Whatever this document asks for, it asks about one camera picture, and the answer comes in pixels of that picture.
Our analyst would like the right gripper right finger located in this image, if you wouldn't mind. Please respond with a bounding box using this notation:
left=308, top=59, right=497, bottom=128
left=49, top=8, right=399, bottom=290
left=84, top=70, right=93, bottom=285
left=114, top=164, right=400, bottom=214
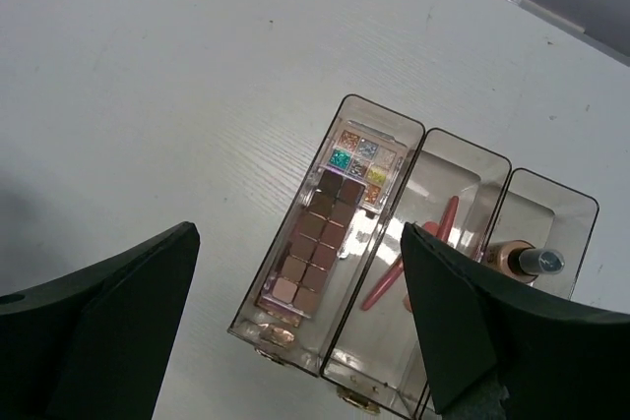
left=401, top=223, right=629, bottom=419

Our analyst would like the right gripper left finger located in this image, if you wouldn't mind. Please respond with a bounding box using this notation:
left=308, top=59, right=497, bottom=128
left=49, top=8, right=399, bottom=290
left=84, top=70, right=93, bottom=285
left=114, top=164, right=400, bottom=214
left=1, top=222, right=199, bottom=419

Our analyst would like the foundation bottle with pump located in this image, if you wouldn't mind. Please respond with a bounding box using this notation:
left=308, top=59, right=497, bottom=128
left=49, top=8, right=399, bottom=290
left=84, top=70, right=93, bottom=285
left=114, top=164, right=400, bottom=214
left=481, top=240, right=565, bottom=286

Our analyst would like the pink makeup brush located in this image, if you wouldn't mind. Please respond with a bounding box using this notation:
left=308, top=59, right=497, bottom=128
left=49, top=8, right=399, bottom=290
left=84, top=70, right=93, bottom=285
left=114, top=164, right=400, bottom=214
left=360, top=257, right=404, bottom=311

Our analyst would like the orange makeup brush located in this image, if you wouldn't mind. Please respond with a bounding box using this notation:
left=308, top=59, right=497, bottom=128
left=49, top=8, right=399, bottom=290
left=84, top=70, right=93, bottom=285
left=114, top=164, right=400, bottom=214
left=422, top=196, right=460, bottom=243

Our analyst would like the silver eyeshadow palette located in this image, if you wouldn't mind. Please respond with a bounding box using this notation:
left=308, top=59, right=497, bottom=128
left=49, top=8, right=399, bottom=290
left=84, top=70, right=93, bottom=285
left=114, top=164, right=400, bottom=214
left=257, top=169, right=364, bottom=326

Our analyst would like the colourful square eyeshadow palette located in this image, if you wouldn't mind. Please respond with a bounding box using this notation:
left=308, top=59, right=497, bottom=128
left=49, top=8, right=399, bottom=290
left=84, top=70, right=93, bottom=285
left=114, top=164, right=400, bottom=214
left=323, top=120, right=408, bottom=213

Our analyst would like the right clear organizer bin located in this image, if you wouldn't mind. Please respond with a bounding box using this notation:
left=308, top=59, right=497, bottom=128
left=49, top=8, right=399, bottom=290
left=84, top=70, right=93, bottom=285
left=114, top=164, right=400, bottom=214
left=484, top=168, right=599, bottom=299

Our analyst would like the clear organizer bin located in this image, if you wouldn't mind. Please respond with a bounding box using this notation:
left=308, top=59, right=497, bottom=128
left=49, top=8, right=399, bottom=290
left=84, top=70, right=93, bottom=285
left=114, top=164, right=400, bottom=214
left=228, top=94, right=425, bottom=376
left=484, top=168, right=599, bottom=299
left=322, top=128, right=512, bottom=419

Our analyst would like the middle clear organizer bin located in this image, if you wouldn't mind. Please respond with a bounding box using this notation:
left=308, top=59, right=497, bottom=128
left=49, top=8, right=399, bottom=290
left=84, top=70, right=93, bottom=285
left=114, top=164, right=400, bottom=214
left=322, top=128, right=512, bottom=419

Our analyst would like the left clear organizer bin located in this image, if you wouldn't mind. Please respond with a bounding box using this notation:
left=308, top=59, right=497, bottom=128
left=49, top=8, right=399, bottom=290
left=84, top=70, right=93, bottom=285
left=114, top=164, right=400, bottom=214
left=228, top=94, right=425, bottom=376

